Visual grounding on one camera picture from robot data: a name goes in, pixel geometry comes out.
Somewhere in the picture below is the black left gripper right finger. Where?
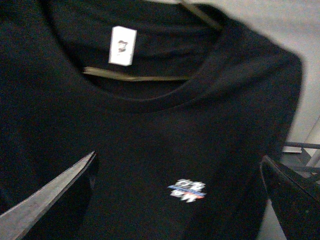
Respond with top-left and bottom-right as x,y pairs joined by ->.
260,155 -> 320,240

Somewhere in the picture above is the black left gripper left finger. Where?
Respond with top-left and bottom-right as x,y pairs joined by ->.
0,151 -> 97,240

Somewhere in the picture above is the black t-shirt with logo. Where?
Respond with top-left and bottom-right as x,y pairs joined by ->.
0,0 -> 303,240

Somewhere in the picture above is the gold metal clothes hanger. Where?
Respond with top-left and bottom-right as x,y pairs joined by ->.
83,0 -> 223,82

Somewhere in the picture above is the black metal rack frame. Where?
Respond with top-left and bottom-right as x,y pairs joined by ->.
282,141 -> 320,179

